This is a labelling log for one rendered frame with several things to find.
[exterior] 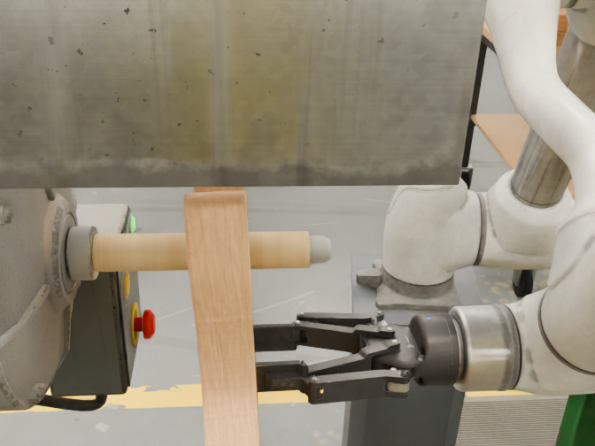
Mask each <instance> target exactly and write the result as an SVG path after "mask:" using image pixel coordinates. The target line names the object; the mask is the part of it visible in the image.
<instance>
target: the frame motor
mask: <svg viewBox="0 0 595 446"><path fill-rule="evenodd" d="M76 210H77V196H76V195H75V194H74V193H73V192H72V191H71V189H70V188H0V411H26V410H28V409H30V408H32V407H33V406H35V405H37V404H38V403H39V402H40V401H41V400H42V399H43V398H44V396H45V395H46V393H47V392H48V390H49V388H50V385H51V383H52V381H53V379H54V376H55V373H56V371H57V369H58V368H59V367H60V365H61V364H62V362H63V360H64V359H65V357H66V355H67V353H68V352H69V350H70V331H71V317H72V310H73V300H74V298H75V295H76V292H77V288H78V287H79V286H80V285H81V281H73V280H71V279H70V277H69V274H68V271H67V267H66V239H67V235H68V232H69V229H70V228H71V227H74V226H79V224H78V219H77V216H76Z"/></svg>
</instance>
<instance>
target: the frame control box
mask: <svg viewBox="0 0 595 446"><path fill-rule="evenodd" d="M129 213H132V211H130V210H129V206H128V204H77V210H76V216H77V219H78V224H79V226H94V227H96V228H97V231H98V233H99V234H129V229H128V215H129ZM128 273H129V279H130V290H129V295H128V296H126V292H125V276H126V272H99V273H98V276H97V278H96V279H95V280H93V281H81V285H80V286H79V287H78V288H77V292H76V295H75V298H74V300H73V310H72V317H71V331H70V350H69V352H68V353H67V355H66V357H65V359H64V360H63V362H62V364H61V365H60V367H59V368H58V369H57V371H56V373H55V376H54V379H53V381H52V383H51V385H50V392H51V395H47V394H46V395H45V396H44V398H43V399H42V400H41V401H40V402H39V403H38V404H37V405H40V406H45V407H50V408H56V409H62V410H69V411H95V410H98V409H100V408H101V407H102V406H103V405H105V403H106V400H107V395H123V394H126V393H127V391H128V387H130V384H131V380H132V374H133V369H134V364H135V354H136V349H137V344H138V339H139V334H140V332H134V317H142V314H141V305H140V295H139V284H138V274H137V271H132V272H128ZM62 396H96V398H95V399H91V400H81V399H74V398H67V397H62Z"/></svg>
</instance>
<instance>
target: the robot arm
mask: <svg viewBox="0 0 595 446"><path fill-rule="evenodd" d="M560 8H566V17H567V21H568V30H567V32H566V34H565V37H564V40H563V42H562V45H561V47H560V51H559V54H558V56H557V58H556V39H557V27H558V19H559V13H560ZM484 19H485V21H486V24H487V27H488V28H489V31H490V34H491V38H492V41H493V44H494V47H495V50H496V52H497V56H498V61H499V64H500V68H501V72H502V74H503V78H504V81H505V84H506V88H507V91H508V94H509V96H510V98H511V100H512V102H513V104H514V107H515V108H516V110H517V111H518V112H519V114H520V115H521V116H522V118H523V119H524V120H525V121H526V122H527V123H528V124H529V126H530V130H529V133H528V136H527V139H526V141H525V143H524V146H523V148H522V153H521V155H520V157H519V160H518V162H517V165H516V167H515V169H513V170H511V171H509V172H507V173H505V174H503V175H502V176H501V177H500V178H499V179H498V181H497V182H496V183H495V184H494V185H493V186H492V187H491V188H490V189H489V191H488V192H474V191H471V190H469V189H468V186H467V184H466V183H465V182H464V181H463V180H462V179H461V178H460V183H459V185H400V186H397V188H396V190H395V191H394V194H393V196H392V198H391V200H390V204H389V207H388V210H387V215H386V220H385V225H384V232H383V244H382V253H383V255H382V259H376V260H374V261H373V264H372V268H373V269H365V270H358V271H357V272H356V277H357V279H356V283H357V284H361V285H365V286H369V287H373V288H377V298H376V299H375V307H376V308H377V309H379V310H383V311H387V310H393V309H399V310H416V311H444V312H448V313H435V314H417V315H414V316H413V317H412V319H411V322H410V323H409V324H408V325H407V326H405V327H403V326H397V325H392V324H389V325H388V324H387V323H386V322H385V321H384V312H383V311H371V312H366V313H334V312H300V313H298V314H297V319H296V320H295V321H293V322H292V323H291V324H260V325H253V335H254V346H255V352H263V351H291V350H296V349H297V347H298V345H301V346H307V347H314V348H321V349H327V350H339V351H345V352H351V354H352V355H350V356H346V357H342V358H336V359H332V360H328V361H325V362H320V363H317V364H313V365H307V364H306V363H305V361H304V360H302V361H299V360H291V361H274V362H256V371H257V388H258V392H271V391H272V392H274V391H290V390H299V391H300V393H302V394H306V395H307V396H308V403H309V404H329V403H338V402H346V401H354V400H363V399H371V398H379V397H390V398H399V399H406V398H408V396H409V384H410V380H411V379H412V378H413V379H414V381H415V382H416V384H417V385H419V386H420V387H438V386H452V385H453V386H454V387H455V388H456V389H457V390H458V391H460V392H476V391H495V390H497V391H507V390H519V391H524V392H528V393H531V394H534V395H545V396H568V395H583V394H593V393H595V0H487V4H486V11H485V16H484ZM571 178H572V179H573V183H574V189H575V201H574V200H573V197H572V195H571V193H570V191H569V189H568V184H569V182H570V180H571ZM471 265H474V266H483V267H489V268H498V269H517V270H529V269H544V268H549V267H551V271H550V274H549V278H548V283H547V284H548V288H545V289H542V290H540V291H538V292H536V293H533V294H530V295H526V296H525V297H524V298H523V299H522V300H521V301H519V302H516V303H512V304H490V305H473V306H463V303H462V302H461V301H460V299H459V297H458V294H457V290H456V287H455V283H454V271H456V270H459V269H462V268H465V267H468V266H471ZM307 321H308V322H307ZM304 336H305V337H304ZM361 337H362V342H361ZM314 375H315V376H314ZM386 382H387V383H386ZM385 383H386V384H385ZM321 390H323V393H321Z"/></svg>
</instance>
